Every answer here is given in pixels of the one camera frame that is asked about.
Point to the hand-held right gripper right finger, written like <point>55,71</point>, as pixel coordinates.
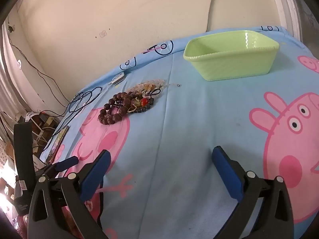
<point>226,174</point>

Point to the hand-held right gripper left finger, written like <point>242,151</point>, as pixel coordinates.
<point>96,176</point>

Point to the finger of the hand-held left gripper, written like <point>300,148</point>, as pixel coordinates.
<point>68,161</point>

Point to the light green plastic basket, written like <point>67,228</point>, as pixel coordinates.
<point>231,64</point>

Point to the smartphone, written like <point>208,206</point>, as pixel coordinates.
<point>58,142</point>

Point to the white power strip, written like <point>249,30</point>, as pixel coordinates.
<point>41,130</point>

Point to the blue cartoon pig printed blanket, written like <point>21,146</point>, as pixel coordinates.
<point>187,119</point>

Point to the white square charger pad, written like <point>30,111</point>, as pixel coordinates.
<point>118,78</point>

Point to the clear adhesive wall hook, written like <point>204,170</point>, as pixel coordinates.
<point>103,33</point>

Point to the white window frame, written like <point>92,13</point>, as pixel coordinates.
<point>291,10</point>

